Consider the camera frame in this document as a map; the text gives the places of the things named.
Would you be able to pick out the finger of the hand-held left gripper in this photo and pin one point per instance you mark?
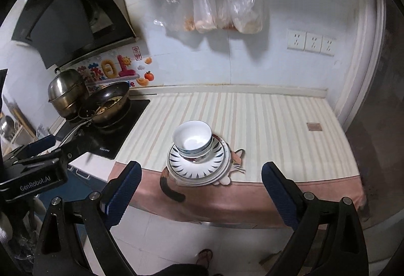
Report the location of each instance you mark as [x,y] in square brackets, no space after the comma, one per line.
[74,149]
[42,143]

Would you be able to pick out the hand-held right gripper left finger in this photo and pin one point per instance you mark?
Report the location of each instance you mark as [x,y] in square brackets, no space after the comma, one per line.
[124,190]

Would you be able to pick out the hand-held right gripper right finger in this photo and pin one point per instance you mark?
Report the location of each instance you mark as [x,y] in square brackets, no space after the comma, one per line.
[279,194]

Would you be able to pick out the black striped white plate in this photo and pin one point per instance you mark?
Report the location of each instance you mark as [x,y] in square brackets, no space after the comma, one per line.
[192,170]

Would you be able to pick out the pink floral white plate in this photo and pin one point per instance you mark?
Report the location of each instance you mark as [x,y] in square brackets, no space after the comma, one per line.
[221,141]

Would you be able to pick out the blue patterned white bowl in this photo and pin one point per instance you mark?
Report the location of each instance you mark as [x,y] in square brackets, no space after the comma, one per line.
[192,137]

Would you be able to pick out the striped cat print tablecloth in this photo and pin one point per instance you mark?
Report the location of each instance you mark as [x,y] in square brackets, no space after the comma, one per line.
[268,137]

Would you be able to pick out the black induction cooktop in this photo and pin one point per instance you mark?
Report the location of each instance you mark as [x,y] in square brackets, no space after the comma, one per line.
[126,118]

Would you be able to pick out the steel pot with lid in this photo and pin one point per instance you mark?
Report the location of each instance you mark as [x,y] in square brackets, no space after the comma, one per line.
[64,86]

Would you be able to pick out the dark frying pan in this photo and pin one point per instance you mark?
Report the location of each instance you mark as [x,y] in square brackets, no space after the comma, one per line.
[110,96]

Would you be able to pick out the brown cloth label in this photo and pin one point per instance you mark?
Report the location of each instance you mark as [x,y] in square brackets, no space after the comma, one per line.
[314,126]

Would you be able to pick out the person's sandaled foot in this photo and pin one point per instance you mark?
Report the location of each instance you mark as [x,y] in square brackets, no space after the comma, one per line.
[204,257]

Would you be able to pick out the black range hood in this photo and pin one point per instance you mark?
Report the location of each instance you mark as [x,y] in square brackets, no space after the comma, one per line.
[63,20]

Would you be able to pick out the colourful wall stickers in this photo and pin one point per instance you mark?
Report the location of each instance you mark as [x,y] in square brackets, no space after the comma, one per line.
[124,69]

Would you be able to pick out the white wall outlet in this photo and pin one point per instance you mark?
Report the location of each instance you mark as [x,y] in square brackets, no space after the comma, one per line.
[328,46]
[296,40]
[313,42]

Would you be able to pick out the white door frame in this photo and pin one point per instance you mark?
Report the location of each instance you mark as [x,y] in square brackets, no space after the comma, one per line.
[363,42]

